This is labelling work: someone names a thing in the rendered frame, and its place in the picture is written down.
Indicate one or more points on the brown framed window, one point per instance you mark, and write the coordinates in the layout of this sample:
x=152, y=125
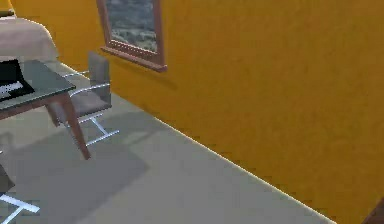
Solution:
x=133, y=30

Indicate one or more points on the black laptop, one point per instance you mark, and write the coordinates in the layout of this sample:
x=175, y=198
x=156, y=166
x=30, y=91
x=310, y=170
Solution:
x=10, y=80

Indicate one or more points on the beige bed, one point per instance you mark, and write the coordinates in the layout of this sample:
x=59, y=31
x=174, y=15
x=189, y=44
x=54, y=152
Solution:
x=23, y=40

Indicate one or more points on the glass top wooden table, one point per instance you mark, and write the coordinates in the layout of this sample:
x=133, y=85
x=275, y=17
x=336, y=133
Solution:
x=46, y=83

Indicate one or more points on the grey chair with metal frame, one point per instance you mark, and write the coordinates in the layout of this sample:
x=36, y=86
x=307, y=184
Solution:
x=95, y=96

